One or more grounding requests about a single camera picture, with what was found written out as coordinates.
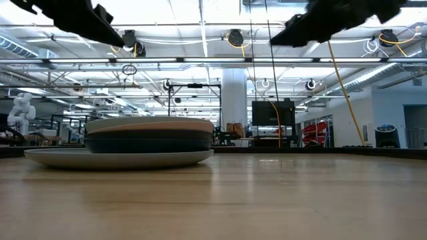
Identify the black metal frame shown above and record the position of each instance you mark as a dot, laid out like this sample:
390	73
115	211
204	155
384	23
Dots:
195	86

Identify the white round pillar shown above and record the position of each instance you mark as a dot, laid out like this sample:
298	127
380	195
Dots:
234	98

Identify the black table edge rail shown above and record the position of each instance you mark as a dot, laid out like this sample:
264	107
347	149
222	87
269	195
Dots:
317	151

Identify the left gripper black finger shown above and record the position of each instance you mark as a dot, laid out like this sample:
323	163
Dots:
80	20
104	15

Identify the black rounded small object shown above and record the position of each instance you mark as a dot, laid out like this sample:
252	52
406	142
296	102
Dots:
313	144

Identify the large grey plastic plate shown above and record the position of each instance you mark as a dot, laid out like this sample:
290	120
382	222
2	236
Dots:
113	160

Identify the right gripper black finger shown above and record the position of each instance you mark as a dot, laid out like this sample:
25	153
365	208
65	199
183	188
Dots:
293	33

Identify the white plastic plate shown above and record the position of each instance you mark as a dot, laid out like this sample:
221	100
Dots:
133	120

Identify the black monitor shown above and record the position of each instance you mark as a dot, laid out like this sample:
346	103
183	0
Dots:
273	113

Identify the dark teal plastic plate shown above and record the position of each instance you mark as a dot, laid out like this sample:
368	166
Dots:
146	145

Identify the white humanoid robot figure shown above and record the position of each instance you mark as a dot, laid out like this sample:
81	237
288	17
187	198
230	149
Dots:
21	113

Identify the brown cardboard boxes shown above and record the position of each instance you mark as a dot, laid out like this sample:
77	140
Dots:
235	129

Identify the black round air purifier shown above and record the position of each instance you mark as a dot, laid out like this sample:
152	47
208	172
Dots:
387	136

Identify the red rack items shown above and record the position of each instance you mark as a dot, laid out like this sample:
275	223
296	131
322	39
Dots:
315	130

